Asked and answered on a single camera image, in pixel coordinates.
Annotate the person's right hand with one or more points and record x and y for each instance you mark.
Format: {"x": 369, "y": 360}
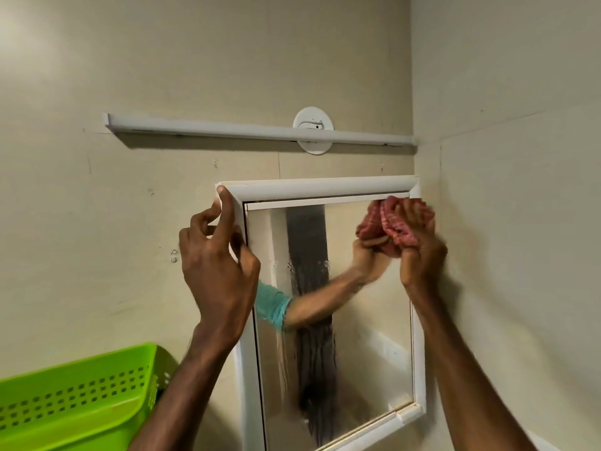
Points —
{"x": 422, "y": 258}

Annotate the person's left hand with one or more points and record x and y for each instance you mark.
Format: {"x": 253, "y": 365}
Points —
{"x": 220, "y": 277}

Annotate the red checkered cloth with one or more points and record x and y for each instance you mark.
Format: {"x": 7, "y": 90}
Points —
{"x": 385, "y": 227}

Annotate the white framed mirror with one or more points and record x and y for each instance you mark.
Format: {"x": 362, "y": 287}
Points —
{"x": 328, "y": 324}

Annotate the person's left forearm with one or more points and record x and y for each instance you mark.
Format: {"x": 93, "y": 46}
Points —
{"x": 183, "y": 394}

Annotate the person's right forearm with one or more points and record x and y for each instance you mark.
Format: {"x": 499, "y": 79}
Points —
{"x": 465, "y": 385}

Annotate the white tube light fixture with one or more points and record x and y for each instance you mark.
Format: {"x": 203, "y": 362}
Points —
{"x": 211, "y": 129}

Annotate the white round ceiling rose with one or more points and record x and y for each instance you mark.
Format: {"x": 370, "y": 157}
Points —
{"x": 313, "y": 123}

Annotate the green plastic basket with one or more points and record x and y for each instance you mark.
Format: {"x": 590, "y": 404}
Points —
{"x": 80, "y": 403}

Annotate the white wall switch socket panel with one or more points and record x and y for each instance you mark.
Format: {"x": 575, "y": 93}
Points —
{"x": 540, "y": 441}

